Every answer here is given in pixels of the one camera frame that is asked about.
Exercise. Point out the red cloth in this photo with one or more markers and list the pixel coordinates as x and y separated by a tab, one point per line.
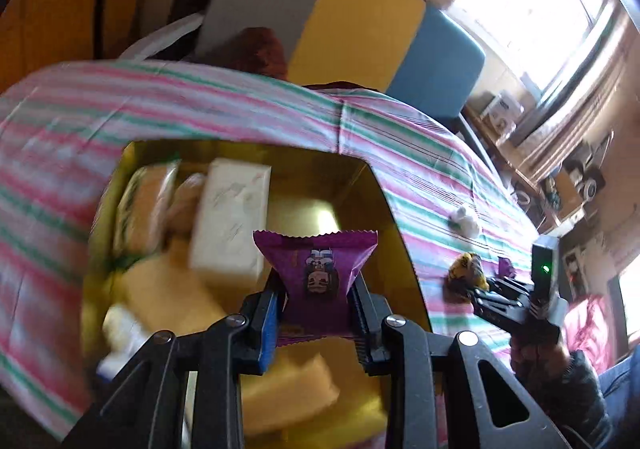
590	329

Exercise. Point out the wooden cabinet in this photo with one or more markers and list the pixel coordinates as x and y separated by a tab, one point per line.
60	4

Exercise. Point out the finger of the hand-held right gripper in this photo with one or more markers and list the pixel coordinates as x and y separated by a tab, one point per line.
507	288
497	311

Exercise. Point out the white wrapped cloth ball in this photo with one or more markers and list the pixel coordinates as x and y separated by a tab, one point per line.
464	219

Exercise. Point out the purple snack packet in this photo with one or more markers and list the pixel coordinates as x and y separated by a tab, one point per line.
506	268
320	279

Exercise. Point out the large cream box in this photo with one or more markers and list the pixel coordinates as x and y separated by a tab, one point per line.
230	219

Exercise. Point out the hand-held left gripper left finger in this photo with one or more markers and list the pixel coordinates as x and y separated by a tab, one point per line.
270	329

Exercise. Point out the person's right hand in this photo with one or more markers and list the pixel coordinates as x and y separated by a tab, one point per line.
537	359

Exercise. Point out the reddish brown cushion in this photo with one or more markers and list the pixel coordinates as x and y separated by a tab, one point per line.
255	54

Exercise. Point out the white plastic item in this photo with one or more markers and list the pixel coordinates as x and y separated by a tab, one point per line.
122	334

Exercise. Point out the white plastic container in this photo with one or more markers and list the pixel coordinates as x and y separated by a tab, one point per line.
502	111

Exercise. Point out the green-edged orange snack packet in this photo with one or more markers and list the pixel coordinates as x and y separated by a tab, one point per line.
145	209

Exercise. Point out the wooden side table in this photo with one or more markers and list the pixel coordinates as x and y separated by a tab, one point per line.
550	209

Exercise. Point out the yellow sponge block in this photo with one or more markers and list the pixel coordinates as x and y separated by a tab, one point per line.
285	389

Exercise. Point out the person's blue jeans leg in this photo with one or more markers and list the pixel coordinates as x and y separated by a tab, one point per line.
622	389

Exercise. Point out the striped tablecloth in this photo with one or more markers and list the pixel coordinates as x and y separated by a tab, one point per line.
75	104

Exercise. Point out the grey yellow blue chair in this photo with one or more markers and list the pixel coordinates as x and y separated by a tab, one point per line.
350	29

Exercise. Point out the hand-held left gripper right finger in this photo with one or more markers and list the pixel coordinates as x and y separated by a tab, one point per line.
362	324

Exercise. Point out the bright window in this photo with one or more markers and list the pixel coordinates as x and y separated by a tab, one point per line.
525	4

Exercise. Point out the maroon gift box gold interior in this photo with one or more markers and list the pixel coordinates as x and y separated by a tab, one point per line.
320	189

